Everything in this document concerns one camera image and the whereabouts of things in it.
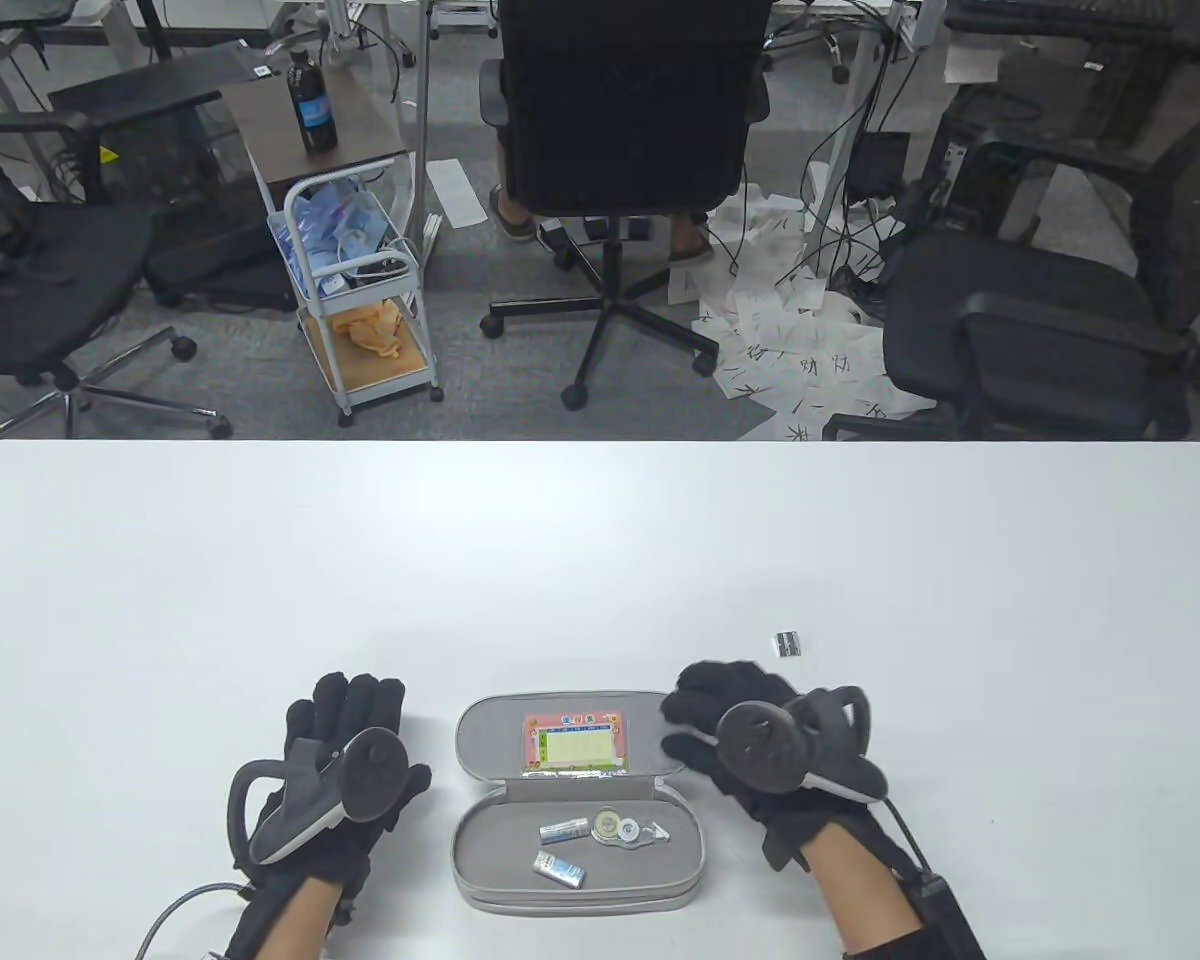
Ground person's left hand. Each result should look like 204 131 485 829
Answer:
225 672 432 893

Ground person's right hand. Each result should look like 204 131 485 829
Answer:
660 660 903 877

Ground black grey tracking controller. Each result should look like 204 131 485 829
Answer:
228 728 412 867
715 686 890 803

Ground clear correction tape dispenser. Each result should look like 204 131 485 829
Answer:
588 808 674 850

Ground white cartoon-print pencil case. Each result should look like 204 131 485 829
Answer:
450 688 707 913

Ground person's left forearm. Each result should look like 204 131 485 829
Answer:
225 880 349 960

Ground person's right forearm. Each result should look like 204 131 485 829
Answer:
805 825 926 960

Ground colourful timetable card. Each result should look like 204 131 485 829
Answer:
522 710 627 779

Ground white rolling cart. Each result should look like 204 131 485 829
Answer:
268 170 446 429

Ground pile of white papers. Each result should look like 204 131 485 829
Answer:
665 183 939 443

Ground orange cloth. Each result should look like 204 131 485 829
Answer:
332 303 408 361

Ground pile of blue packets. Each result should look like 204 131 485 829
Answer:
272 183 408 296

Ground black mesh chair black armrests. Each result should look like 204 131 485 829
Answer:
822 90 1200 441

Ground white paper sheet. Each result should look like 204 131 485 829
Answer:
427 158 488 228

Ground black mesh chair chrome base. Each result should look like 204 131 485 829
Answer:
0 110 233 441

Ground black adapter box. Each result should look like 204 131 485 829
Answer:
848 130 911 199

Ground brown side table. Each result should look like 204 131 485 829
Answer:
222 62 411 201

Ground dark bottle blue label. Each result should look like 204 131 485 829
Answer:
287 46 340 155

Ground black office chair solid back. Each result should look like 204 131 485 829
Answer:
478 0 773 411

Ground black computer tower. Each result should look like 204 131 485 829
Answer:
925 85 1056 241

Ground black side table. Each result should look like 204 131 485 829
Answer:
48 45 296 311

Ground black desk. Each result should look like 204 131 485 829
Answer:
945 0 1200 76

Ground black keyboard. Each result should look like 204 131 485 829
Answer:
1000 0 1186 29

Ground black cable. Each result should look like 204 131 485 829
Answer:
885 790 939 883

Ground grey cable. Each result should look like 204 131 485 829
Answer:
138 881 253 960

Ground black wrist strap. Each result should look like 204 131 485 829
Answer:
840 925 939 960

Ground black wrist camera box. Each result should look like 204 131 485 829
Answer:
910 872 987 960

